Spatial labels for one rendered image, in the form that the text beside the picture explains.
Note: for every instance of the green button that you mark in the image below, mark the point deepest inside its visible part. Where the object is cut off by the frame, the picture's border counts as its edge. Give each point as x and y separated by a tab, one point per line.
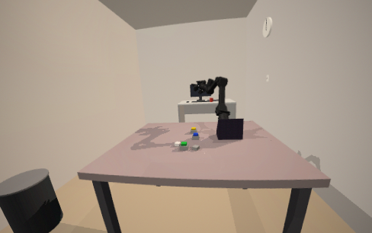
183	146

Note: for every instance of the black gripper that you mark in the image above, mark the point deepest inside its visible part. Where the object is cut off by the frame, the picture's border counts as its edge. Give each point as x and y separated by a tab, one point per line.
201	86

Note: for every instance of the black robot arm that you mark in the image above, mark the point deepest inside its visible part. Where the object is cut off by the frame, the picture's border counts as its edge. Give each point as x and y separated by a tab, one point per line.
221	109

